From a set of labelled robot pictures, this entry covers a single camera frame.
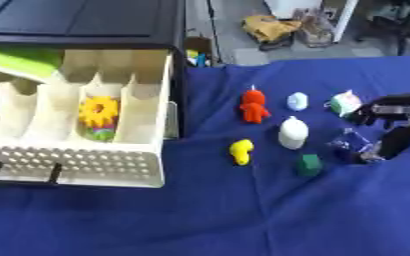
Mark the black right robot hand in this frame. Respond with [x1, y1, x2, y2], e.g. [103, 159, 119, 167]
[345, 93, 410, 165]

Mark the pale compartment drawer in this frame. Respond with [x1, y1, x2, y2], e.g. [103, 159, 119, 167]
[0, 48, 176, 189]

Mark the dark blue toy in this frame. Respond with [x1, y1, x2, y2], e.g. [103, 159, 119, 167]
[325, 128, 375, 165]

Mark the white and green toy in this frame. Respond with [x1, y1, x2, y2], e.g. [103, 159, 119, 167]
[324, 89, 365, 118]

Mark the green block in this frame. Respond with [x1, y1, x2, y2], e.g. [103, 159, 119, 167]
[296, 153, 324, 177]

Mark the white toy bottle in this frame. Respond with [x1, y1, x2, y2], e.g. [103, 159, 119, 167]
[276, 115, 310, 151]

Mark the pale blue round toy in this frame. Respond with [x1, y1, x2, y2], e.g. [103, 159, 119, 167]
[285, 91, 310, 112]

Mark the black chair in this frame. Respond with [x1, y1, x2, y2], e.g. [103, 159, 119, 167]
[353, 0, 410, 56]

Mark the red toy figure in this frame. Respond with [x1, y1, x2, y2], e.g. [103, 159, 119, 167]
[238, 85, 272, 125]

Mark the yellow toy duck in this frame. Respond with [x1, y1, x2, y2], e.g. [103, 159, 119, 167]
[227, 138, 256, 167]

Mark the white cabinet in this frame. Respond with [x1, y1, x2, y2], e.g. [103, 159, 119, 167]
[262, 0, 361, 43]

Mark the yellow bag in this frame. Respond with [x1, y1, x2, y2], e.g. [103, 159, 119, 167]
[240, 14, 303, 44]

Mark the brown cardboard box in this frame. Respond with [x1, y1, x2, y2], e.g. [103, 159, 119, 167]
[184, 35, 214, 61]

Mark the green toy piece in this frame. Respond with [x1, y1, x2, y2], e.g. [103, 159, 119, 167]
[86, 126, 118, 142]

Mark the yellow toy gear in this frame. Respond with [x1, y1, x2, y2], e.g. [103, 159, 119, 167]
[77, 95, 121, 129]

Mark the black cabinet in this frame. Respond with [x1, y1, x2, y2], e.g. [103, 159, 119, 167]
[0, 0, 188, 139]

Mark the green flat pad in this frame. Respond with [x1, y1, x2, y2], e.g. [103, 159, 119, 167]
[0, 47, 65, 82]

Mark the black drawer handle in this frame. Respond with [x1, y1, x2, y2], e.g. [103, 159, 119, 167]
[0, 160, 65, 186]

